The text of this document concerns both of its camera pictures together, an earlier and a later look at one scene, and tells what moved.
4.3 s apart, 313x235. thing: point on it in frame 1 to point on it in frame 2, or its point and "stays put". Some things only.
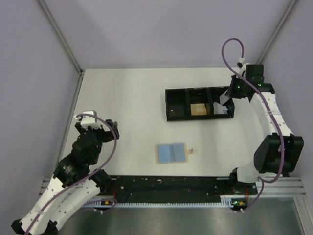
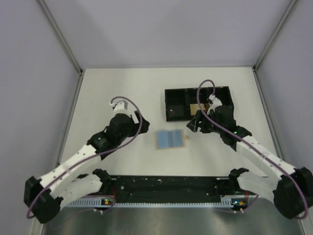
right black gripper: [230, 92] to [193, 124]
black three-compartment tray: [198, 103] stays put
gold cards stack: [198, 109] stays put
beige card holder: [172, 153] to [156, 143]
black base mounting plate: [136, 189] stays put
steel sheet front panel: [265, 216] stays put
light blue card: [171, 152] to [167, 139]
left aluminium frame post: [78, 67] stays put
